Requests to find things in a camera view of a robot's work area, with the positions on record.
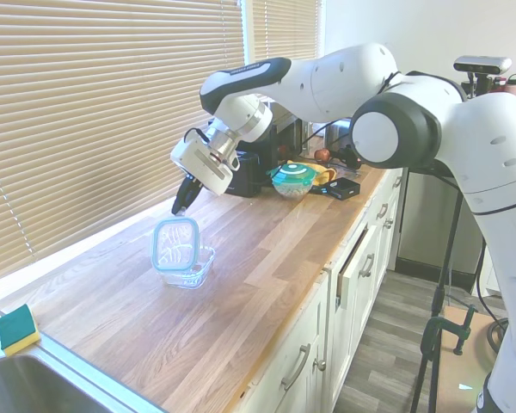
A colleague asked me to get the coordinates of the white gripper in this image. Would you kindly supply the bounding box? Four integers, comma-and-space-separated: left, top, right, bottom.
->
169, 131, 235, 217

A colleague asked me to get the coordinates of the clear lid with teal seal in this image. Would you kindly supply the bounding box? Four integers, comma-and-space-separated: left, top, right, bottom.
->
150, 215, 201, 274

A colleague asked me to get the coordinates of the clear glass food container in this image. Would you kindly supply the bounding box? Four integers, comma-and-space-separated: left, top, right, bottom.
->
156, 243, 218, 291

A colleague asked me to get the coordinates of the round bowl with green lid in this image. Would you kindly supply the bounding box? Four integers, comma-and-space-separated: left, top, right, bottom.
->
269, 160, 319, 200

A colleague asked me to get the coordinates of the black boxy countertop appliance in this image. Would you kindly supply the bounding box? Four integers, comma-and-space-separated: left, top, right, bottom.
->
226, 148, 267, 198

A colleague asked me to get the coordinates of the wide beige window blind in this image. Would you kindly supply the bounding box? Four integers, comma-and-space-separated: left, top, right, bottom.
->
0, 0, 248, 287

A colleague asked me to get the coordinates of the yellow cloth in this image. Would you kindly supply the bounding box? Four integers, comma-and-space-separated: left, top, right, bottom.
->
304, 160, 338, 187

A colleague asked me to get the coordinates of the small black box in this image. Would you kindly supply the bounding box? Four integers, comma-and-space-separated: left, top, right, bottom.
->
322, 177, 362, 201

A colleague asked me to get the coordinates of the white kitchen base cabinet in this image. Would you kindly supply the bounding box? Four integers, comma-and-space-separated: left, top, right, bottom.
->
235, 167, 404, 413

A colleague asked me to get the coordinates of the narrow beige window blind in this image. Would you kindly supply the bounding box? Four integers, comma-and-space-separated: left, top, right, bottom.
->
251, 0, 323, 65

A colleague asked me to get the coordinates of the green and yellow sponge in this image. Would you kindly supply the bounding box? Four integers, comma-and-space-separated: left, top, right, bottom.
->
0, 303, 42, 358

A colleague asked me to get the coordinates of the stainless steel dishwasher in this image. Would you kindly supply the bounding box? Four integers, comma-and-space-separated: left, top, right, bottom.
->
396, 167, 485, 294

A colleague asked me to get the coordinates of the stainless steel sink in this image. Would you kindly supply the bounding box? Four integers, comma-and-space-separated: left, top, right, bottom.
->
0, 342, 169, 413

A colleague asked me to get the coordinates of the black tripod stand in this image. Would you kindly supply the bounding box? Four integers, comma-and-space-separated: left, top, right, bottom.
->
409, 71, 494, 413

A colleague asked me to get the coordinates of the green clamp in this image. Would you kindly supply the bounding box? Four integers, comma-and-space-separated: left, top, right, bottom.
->
421, 304, 478, 363

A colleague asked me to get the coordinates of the plywood base board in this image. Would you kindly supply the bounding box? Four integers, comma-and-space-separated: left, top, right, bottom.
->
433, 303, 507, 413

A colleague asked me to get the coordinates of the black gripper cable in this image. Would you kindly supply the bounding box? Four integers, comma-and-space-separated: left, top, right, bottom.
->
183, 126, 212, 145

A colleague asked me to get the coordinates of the silver camera on stand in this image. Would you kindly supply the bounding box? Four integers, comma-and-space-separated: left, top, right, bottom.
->
452, 55, 513, 76

